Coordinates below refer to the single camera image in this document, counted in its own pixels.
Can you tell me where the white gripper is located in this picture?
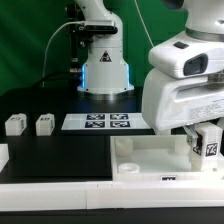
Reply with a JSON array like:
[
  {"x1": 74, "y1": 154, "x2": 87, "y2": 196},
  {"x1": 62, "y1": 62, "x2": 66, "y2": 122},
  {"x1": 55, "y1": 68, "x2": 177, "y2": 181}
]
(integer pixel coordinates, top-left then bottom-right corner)
[{"x1": 142, "y1": 69, "x2": 224, "y2": 148}]

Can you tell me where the white square tabletop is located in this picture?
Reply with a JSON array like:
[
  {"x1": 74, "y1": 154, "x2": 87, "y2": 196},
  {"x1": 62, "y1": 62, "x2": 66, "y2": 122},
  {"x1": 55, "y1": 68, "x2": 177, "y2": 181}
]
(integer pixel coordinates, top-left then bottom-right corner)
[{"x1": 110, "y1": 135, "x2": 224, "y2": 182}]

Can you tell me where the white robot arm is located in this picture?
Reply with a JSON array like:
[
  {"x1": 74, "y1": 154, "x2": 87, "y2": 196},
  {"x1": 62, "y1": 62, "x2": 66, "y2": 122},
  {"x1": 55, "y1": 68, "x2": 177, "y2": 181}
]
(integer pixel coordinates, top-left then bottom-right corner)
[{"x1": 75, "y1": 0, "x2": 224, "y2": 131}]

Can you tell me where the white tag base sheet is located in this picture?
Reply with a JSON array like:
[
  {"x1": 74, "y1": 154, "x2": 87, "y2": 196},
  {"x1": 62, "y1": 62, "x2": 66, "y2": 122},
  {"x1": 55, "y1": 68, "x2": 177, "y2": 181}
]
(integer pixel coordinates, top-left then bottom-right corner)
[{"x1": 62, "y1": 113, "x2": 150, "y2": 131}]

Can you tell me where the white U-shaped obstacle fence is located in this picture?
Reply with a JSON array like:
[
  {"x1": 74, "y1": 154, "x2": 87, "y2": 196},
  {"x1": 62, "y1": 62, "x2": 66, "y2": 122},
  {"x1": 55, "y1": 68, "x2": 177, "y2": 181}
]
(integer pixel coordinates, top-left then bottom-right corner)
[{"x1": 0, "y1": 136, "x2": 224, "y2": 211}]

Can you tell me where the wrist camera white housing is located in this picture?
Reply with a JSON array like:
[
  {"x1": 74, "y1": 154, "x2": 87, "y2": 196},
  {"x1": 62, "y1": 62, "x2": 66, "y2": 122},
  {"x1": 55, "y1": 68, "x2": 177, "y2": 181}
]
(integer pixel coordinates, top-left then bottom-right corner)
[{"x1": 149, "y1": 32, "x2": 224, "y2": 79}]

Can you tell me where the white cable right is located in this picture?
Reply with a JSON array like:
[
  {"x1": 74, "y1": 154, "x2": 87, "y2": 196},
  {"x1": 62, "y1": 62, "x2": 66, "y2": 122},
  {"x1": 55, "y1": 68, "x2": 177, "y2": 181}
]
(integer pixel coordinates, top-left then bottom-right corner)
[{"x1": 134, "y1": 0, "x2": 156, "y2": 48}]

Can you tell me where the white cable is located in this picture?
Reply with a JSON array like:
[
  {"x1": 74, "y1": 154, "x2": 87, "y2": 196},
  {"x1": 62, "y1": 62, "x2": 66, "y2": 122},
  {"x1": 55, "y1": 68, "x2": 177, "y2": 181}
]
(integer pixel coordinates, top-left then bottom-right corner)
[
  {"x1": 42, "y1": 20, "x2": 83, "y2": 88},
  {"x1": 134, "y1": 0, "x2": 156, "y2": 48}
]

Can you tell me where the black cable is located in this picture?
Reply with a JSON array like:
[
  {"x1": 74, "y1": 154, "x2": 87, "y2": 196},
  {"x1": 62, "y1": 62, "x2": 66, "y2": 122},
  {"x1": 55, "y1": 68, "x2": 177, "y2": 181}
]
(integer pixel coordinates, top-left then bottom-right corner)
[{"x1": 31, "y1": 73, "x2": 83, "y2": 88}]

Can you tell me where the white cable left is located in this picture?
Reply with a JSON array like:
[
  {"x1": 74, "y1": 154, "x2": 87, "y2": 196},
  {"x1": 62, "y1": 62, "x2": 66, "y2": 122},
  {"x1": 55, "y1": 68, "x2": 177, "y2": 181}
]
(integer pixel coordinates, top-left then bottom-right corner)
[{"x1": 42, "y1": 20, "x2": 83, "y2": 88}]

